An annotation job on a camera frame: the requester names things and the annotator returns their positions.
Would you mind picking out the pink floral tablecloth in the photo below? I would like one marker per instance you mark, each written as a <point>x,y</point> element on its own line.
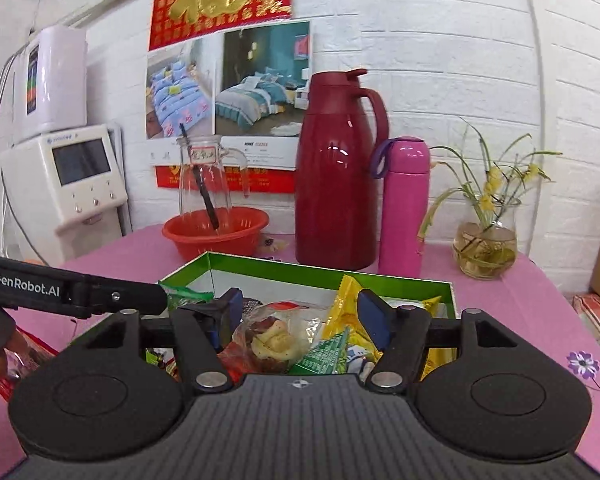
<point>520,320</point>

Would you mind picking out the bedroom photo wall poster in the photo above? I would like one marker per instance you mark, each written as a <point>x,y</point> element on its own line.
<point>260,90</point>

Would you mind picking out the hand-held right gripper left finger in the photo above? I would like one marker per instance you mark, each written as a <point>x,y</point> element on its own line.
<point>235,310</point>

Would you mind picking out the green cardboard box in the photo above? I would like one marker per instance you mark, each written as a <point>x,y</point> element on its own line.
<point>290,267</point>

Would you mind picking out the clear bag of dried snacks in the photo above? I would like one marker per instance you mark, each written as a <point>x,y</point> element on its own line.
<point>275,335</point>

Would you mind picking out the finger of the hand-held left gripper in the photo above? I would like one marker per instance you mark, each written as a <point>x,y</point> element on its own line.
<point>130,297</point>

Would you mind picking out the red plastic basin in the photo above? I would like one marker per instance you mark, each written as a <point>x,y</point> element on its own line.
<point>200,245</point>

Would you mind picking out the pink thermos bottle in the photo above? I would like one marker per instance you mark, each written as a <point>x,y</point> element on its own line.
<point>405,210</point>

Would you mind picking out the red shiny snack bag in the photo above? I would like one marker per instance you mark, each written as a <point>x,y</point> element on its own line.
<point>35,355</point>

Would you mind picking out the glass pitcher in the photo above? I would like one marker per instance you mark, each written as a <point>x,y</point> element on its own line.
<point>200,180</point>

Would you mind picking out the red snack packet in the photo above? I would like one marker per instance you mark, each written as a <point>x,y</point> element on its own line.
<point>232,365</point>

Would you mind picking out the green triangular snack packet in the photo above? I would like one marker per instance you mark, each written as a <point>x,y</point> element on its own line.
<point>325,357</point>

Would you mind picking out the black stirrer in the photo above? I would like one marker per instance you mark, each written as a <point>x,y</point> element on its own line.
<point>202,187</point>

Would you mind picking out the yellow flowering plant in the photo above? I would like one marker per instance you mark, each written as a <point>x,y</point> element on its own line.
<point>492,185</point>

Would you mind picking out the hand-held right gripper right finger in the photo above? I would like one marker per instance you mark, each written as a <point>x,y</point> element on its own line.
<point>375,317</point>

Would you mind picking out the glass vase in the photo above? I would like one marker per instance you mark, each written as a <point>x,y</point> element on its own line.
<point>485,250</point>

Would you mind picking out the white water purifier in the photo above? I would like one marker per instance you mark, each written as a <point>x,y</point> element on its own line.
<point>55,80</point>

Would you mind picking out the white appliance with screen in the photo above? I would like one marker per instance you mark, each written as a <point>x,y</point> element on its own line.
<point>35,200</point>

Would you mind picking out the small dark object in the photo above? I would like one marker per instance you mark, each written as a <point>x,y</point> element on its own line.
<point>275,247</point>

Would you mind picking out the dark red thermos jug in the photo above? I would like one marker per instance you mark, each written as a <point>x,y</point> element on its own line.
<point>335,185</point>

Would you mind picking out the yellow snack packet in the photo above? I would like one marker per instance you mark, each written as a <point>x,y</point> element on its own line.
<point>345,305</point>

